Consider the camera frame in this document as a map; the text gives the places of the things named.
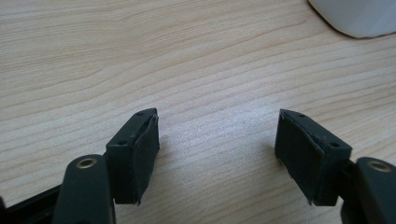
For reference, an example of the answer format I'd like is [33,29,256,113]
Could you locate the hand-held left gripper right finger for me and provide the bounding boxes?
[275,108,353,207]

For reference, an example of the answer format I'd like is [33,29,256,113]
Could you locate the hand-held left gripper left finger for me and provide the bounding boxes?
[105,107,161,205]

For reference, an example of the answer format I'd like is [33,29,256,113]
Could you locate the grey plastic holder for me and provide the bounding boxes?
[307,0,396,39]

